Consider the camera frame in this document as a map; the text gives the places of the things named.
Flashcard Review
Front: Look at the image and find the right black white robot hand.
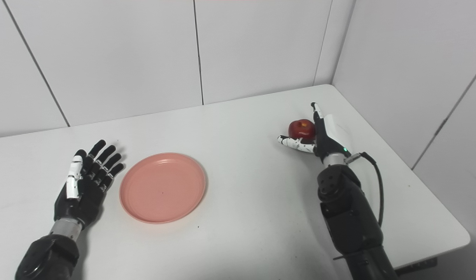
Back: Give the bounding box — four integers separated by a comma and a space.
277, 102, 352, 158

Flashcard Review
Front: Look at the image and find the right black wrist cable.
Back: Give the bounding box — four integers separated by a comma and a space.
344, 152, 385, 228

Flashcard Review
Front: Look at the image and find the red apple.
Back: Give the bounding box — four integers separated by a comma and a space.
288, 119, 316, 140

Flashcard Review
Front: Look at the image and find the pink round plate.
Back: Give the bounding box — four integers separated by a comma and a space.
119, 152, 207, 224

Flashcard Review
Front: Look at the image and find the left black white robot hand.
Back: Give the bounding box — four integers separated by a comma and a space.
54, 140, 125, 229

